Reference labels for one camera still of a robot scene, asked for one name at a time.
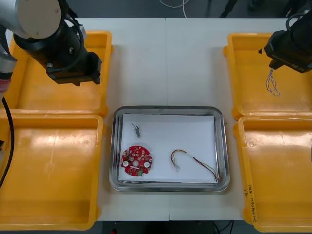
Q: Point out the steel tray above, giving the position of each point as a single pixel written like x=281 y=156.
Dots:
x=113 y=146

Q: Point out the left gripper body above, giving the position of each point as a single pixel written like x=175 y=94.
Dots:
x=80 y=73

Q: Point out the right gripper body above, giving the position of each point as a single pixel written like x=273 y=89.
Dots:
x=285 y=52

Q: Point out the small metal solenoid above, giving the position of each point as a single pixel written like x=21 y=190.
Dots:
x=138 y=132

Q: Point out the round red circuit board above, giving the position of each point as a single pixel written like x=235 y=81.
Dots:
x=132 y=161

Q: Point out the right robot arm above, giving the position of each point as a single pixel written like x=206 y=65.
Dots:
x=303 y=29

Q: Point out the black stand leg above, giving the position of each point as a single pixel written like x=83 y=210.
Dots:
x=228 y=8

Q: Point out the white paper sheet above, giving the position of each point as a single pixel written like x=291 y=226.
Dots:
x=168 y=136

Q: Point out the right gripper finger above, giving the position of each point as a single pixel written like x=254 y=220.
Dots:
x=273 y=65

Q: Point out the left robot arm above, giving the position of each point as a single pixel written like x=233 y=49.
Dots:
x=36 y=14

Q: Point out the yellow-orange plastic bin with handwriting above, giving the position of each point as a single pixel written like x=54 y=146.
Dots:
x=268 y=170

